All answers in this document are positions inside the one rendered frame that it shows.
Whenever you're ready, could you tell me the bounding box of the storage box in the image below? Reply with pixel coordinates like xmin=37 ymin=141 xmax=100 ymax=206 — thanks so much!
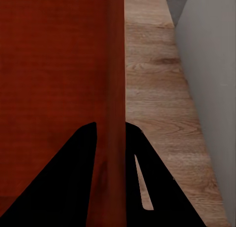
xmin=0 ymin=0 xmax=127 ymax=227

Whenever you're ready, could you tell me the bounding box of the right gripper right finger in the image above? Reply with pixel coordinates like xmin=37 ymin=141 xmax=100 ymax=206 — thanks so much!
xmin=125 ymin=122 xmax=206 ymax=227

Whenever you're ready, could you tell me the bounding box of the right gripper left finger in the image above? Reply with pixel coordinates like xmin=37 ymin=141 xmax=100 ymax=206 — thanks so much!
xmin=0 ymin=122 xmax=97 ymax=227

